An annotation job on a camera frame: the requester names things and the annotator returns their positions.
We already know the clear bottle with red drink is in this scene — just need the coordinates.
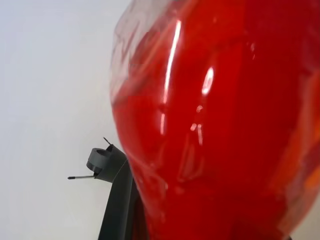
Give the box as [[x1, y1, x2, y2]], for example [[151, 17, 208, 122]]
[[109, 0, 320, 240]]

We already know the dark grey round cylinder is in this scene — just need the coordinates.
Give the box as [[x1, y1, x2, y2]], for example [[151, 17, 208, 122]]
[[86, 147, 113, 174]]

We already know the black pen holder cup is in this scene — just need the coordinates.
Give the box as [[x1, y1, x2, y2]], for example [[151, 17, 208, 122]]
[[93, 144, 141, 240]]

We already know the long thin black stick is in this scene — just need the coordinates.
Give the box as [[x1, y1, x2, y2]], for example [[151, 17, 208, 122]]
[[67, 175, 97, 181]]

